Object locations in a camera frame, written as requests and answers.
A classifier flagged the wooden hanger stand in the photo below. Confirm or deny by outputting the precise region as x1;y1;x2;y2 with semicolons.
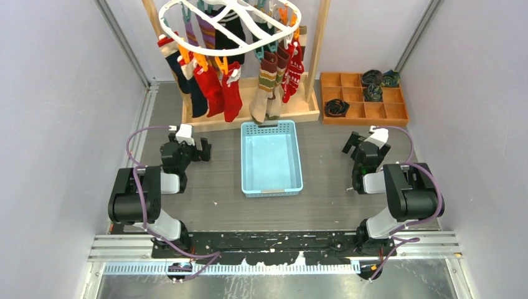
143;1;330;132

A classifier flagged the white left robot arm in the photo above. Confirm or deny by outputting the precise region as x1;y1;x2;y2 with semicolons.
108;133;212;258

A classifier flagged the navy sock with white cuff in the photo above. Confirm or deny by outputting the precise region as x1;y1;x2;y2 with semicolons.
177;55;208;118

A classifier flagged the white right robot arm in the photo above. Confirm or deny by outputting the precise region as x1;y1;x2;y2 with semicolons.
342;127;445;256

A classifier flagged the white round clip hanger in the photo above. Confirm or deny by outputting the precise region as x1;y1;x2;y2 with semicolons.
158;1;301;57

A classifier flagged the rolled dark sock left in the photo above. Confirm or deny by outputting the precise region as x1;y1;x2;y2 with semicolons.
324;98;350;118

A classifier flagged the striped beige sock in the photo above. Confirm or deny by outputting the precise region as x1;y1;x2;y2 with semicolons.
249;51;278;124
266;45;291;120

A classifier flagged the rolled dark sock right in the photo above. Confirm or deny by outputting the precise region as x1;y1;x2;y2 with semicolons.
381;70;400;88

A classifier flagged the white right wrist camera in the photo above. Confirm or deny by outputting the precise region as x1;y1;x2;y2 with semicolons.
365;126;389;149

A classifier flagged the purple striped sock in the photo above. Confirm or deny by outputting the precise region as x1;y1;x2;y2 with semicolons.
184;15;216;49

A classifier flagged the rolled dark sock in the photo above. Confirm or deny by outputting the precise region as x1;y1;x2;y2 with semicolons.
361;69;384;87
324;98;350;118
381;70;400;88
363;84;383;102

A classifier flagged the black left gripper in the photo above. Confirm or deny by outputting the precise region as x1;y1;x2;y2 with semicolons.
169;133;210;173

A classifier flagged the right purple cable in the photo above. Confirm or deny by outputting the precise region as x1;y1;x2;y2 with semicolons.
370;125;445;282

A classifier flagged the red santa sock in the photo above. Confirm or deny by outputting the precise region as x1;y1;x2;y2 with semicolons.
194;65;225;118
222;61;243;123

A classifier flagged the rolled dark sock top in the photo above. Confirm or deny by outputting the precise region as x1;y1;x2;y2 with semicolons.
361;69;384;87

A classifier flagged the orange wooden compartment tray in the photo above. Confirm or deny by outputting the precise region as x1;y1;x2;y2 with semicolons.
320;72;410;126

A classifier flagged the light blue plastic basket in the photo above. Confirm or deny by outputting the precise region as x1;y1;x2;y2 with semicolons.
240;120;304;198

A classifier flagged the rolled dark sock middle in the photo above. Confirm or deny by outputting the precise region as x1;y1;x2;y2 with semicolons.
363;84;383;102

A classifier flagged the navy sock far left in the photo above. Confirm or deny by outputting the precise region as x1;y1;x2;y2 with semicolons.
158;34;191;94

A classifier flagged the striped beige sock front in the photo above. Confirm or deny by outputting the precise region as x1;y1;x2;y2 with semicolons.
249;51;278;124

